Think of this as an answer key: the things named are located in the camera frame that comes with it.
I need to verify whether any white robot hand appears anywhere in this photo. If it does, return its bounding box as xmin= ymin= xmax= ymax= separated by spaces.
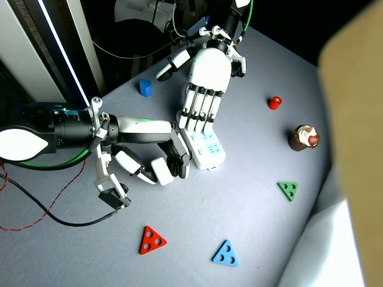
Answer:
xmin=113 ymin=117 xmax=193 ymax=187
xmin=156 ymin=47 xmax=233 ymax=134

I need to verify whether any white charger plug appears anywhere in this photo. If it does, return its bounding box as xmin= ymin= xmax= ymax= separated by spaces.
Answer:
xmin=150 ymin=157 xmax=175 ymax=187

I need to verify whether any white power strip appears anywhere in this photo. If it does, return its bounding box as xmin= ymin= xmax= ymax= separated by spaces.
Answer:
xmin=174 ymin=118 xmax=227 ymax=172

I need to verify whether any blue hexagonal block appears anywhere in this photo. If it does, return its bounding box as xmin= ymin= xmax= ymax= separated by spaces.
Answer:
xmin=138 ymin=79 xmax=153 ymax=97

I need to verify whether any red cylinder with white cross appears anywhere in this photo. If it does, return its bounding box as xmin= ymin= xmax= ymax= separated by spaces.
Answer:
xmin=268 ymin=96 xmax=283 ymax=111

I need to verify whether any black rounded bag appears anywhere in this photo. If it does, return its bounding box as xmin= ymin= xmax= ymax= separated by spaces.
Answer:
xmin=91 ymin=20 xmax=180 ymax=69

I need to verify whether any grey tablecloth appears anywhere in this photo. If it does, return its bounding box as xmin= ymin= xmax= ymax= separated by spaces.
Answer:
xmin=0 ymin=26 xmax=335 ymax=287

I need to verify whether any white cabinet with light strip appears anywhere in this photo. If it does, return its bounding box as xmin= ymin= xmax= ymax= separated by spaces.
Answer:
xmin=0 ymin=0 xmax=107 ymax=108

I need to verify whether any red triangle block with holes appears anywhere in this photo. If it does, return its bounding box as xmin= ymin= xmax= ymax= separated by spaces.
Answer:
xmin=139 ymin=225 xmax=168 ymax=255

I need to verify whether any toy cupcake with cream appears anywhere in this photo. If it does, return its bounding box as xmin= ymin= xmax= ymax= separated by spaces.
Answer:
xmin=288 ymin=124 xmax=321 ymax=152

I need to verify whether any blue triangle block with holes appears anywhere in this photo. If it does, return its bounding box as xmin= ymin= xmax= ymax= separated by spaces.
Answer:
xmin=212 ymin=239 xmax=239 ymax=267

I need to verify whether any green triangle block with holes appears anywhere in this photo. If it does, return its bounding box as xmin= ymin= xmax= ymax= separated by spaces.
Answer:
xmin=277 ymin=181 xmax=299 ymax=202

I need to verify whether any tan blurred board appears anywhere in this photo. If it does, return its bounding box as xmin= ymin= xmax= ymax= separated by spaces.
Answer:
xmin=318 ymin=0 xmax=383 ymax=287

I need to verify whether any white backdrop sheet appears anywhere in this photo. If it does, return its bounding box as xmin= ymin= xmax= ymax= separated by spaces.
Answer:
xmin=277 ymin=167 xmax=367 ymax=287

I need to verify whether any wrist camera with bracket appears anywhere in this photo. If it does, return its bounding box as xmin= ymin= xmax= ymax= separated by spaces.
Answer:
xmin=94 ymin=145 xmax=132 ymax=210
xmin=229 ymin=49 xmax=248 ymax=78

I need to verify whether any red twisted wire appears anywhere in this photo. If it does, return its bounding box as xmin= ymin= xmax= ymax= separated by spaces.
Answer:
xmin=0 ymin=158 xmax=87 ymax=231

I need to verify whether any black camera cable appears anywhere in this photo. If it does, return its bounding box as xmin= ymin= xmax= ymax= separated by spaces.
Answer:
xmin=0 ymin=172 xmax=121 ymax=227

